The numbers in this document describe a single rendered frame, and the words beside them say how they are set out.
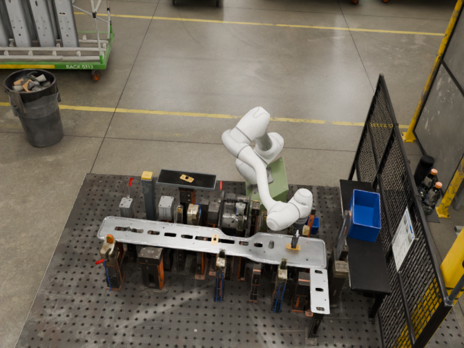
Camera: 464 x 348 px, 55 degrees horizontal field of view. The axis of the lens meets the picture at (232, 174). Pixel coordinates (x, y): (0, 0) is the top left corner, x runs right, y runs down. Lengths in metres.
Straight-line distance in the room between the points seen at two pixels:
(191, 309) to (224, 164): 2.28
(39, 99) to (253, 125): 2.76
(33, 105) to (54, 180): 0.77
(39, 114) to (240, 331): 3.18
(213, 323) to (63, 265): 1.04
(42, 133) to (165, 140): 1.29
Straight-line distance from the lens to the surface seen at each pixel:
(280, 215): 2.28
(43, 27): 6.49
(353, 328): 2.86
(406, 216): 2.51
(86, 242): 3.18
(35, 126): 5.05
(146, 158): 4.84
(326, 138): 5.31
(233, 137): 2.61
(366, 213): 3.00
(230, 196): 2.74
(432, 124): 5.09
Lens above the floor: 3.08
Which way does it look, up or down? 42 degrees down
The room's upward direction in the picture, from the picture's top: 4 degrees clockwise
